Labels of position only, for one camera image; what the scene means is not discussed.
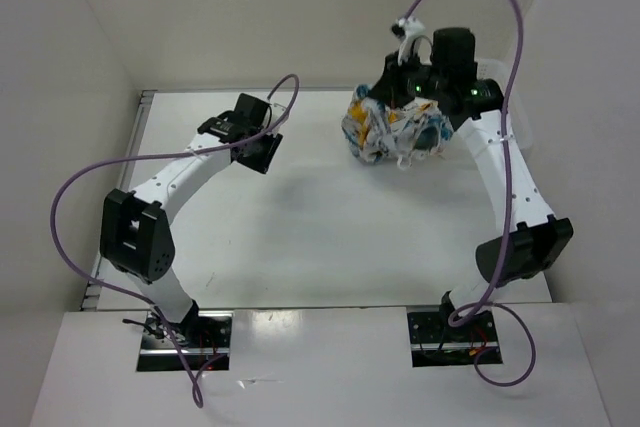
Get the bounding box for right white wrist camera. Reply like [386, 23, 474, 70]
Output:
[391, 16, 432, 65]

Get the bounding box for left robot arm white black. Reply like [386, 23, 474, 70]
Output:
[100, 93, 289, 347]

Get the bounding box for white plastic basket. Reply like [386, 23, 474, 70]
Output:
[476, 58, 533, 158]

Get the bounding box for aluminium rail frame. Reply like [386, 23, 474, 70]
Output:
[81, 89, 156, 312]

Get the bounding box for metal base plate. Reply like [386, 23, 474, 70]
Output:
[407, 309, 503, 367]
[133, 312, 233, 374]

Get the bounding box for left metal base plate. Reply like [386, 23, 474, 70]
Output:
[133, 312, 233, 374]

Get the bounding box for patterned white teal yellow shorts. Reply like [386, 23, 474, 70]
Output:
[341, 84, 454, 170]

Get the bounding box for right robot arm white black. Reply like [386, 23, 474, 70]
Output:
[358, 17, 574, 340]

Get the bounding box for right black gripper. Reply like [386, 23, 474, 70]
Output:
[369, 46, 448, 110]

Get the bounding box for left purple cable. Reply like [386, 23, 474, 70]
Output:
[49, 74, 301, 409]

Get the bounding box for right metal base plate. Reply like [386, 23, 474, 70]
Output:
[407, 309, 503, 367]

